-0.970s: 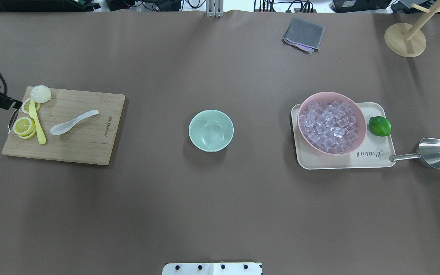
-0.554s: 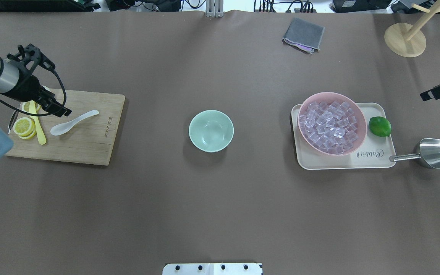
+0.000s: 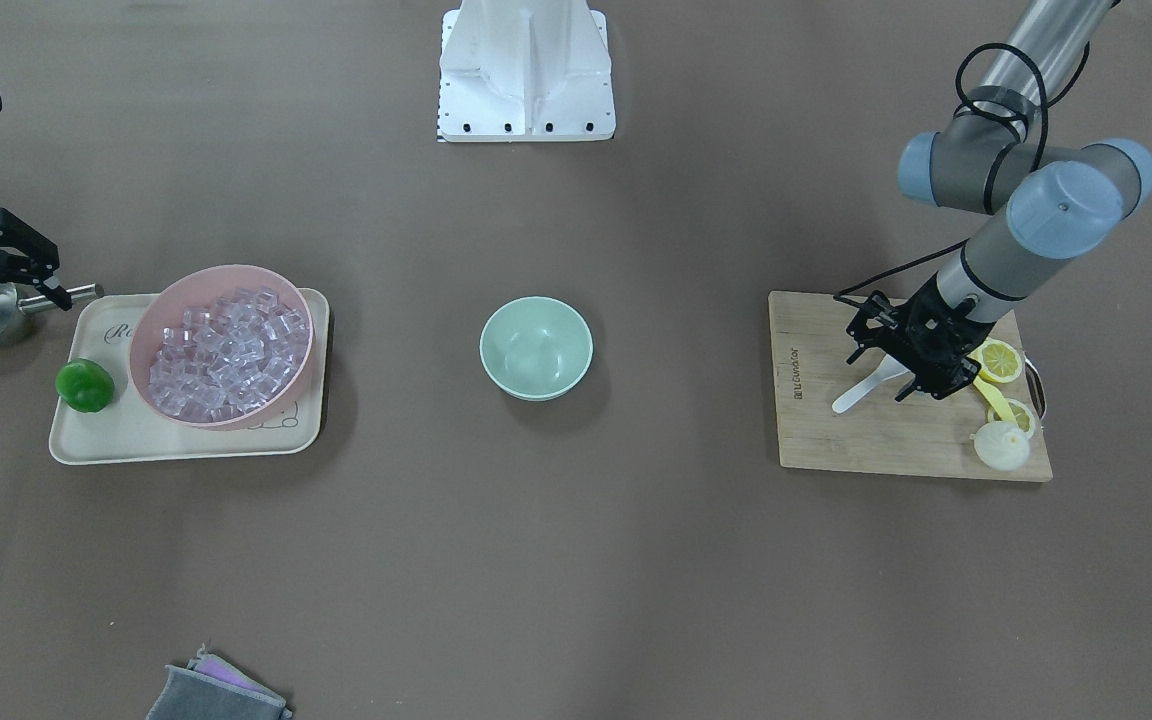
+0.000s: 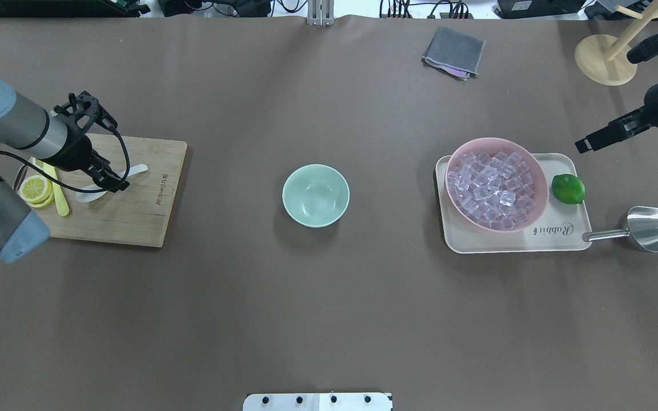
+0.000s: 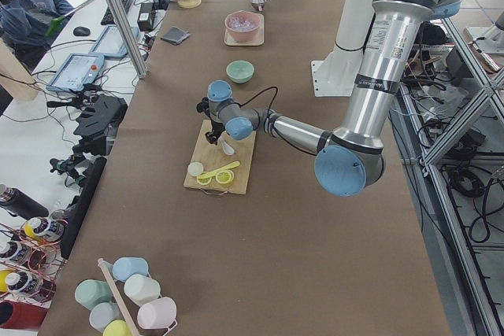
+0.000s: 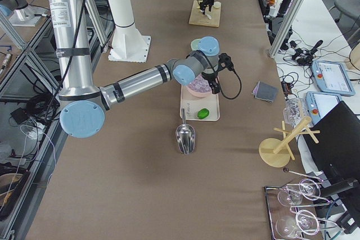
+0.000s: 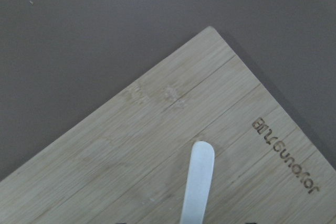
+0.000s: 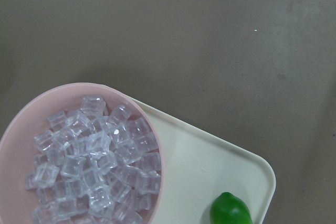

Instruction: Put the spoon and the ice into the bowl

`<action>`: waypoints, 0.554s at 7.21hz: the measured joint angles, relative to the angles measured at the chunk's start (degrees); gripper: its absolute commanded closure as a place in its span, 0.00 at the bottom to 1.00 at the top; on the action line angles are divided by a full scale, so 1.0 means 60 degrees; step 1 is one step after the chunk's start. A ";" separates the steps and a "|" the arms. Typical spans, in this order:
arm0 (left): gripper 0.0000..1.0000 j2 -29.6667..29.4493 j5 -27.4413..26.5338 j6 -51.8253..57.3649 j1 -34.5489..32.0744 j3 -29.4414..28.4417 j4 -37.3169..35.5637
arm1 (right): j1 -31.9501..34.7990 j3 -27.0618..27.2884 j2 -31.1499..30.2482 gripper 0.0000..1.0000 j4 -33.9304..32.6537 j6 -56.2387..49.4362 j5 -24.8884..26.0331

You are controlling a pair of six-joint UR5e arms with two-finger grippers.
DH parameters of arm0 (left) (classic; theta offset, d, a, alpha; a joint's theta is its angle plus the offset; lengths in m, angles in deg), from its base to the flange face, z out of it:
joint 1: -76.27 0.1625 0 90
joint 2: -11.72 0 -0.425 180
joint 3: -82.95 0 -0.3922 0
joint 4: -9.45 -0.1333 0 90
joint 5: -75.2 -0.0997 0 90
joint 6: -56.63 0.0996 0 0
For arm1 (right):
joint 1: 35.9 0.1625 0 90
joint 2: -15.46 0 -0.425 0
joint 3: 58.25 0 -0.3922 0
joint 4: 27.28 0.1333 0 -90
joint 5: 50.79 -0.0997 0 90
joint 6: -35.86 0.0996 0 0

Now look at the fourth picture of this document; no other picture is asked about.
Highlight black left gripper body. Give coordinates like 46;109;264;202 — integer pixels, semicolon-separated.
49;91;118;172

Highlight white plastic spoon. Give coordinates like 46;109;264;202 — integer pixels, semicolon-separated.
75;164;148;203

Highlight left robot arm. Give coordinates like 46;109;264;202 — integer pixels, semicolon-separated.
0;80;130;264

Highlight steel ice scoop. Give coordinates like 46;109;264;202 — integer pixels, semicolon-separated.
582;206;658;252

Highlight pink bowl of ice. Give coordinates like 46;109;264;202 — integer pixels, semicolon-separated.
442;137;550;232

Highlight green ceramic bowl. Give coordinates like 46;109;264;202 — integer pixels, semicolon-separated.
282;164;351;228

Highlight yellow plastic knife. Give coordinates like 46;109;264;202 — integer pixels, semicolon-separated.
42;162;70;217

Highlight wooden cutting board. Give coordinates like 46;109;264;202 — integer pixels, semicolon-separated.
36;137;187;247

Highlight lemon slice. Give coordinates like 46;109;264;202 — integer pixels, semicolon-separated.
18;175;54;208

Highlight wooden cup stand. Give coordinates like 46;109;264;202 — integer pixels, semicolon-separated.
575;1;658;86

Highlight green lime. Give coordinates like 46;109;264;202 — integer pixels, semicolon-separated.
550;174;587;205

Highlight beige rectangular tray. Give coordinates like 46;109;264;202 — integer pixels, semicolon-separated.
435;155;592;254

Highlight grey folded cloth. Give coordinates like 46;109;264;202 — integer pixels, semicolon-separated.
421;27;486;81

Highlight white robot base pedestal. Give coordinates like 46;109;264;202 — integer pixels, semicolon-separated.
242;392;394;410

